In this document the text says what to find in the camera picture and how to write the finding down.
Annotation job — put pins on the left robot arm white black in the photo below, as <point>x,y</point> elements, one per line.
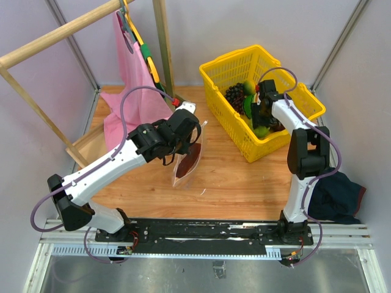
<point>163,140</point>

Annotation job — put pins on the wooden clothes rack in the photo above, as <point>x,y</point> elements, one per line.
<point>67,30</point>

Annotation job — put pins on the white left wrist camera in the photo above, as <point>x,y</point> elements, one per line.
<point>184,105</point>

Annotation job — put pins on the green t-shirt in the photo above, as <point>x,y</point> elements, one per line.
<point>146,54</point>

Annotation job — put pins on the yellow clothes hanger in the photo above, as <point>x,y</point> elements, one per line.
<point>135,36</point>

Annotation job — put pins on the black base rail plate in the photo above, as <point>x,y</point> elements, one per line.
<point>207,237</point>

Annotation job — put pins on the toy papaya slice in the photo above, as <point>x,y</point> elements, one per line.
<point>189,161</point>

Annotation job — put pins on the yellow plastic basket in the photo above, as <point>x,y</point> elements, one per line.
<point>249,64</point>

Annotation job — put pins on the toy watermelon slice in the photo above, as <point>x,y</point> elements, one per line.
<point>249,106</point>

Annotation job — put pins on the yellow green toy mango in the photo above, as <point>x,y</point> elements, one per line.
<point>250,87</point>

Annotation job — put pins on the green toy cabbage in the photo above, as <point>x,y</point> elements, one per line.
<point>260,131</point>

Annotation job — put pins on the black toy grapes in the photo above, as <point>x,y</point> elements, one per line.
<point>235,97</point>

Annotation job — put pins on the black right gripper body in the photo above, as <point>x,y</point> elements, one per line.
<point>259,117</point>

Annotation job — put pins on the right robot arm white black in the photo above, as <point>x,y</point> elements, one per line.
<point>307,159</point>

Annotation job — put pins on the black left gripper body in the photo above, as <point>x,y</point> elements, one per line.
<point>182,146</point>

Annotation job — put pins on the dark brown toy chestnut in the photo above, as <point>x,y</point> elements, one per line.
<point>276,125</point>

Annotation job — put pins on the grey clothes hanger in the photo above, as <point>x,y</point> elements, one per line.
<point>124,22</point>

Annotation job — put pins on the pink t-shirt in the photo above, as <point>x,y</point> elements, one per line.
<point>142,105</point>

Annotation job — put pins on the clear polka dot zip bag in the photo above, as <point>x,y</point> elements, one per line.
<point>197,136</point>

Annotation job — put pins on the dark navy cloth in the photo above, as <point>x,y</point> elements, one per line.
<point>337,199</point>

